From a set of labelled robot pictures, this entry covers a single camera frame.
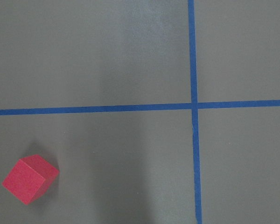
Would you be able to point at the red block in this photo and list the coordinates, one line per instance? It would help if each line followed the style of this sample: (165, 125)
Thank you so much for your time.
(30, 178)

